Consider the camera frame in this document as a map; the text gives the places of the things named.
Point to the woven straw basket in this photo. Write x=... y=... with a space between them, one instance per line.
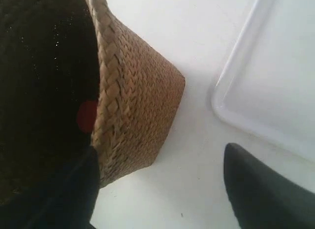
x=57 y=54

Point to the red cylinder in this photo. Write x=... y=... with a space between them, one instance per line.
x=86 y=116

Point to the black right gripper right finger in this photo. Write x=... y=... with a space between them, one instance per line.
x=260 y=197

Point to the white plastic tray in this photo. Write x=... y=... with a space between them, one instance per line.
x=267 y=86

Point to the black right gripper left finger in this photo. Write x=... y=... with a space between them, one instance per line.
x=65 y=201

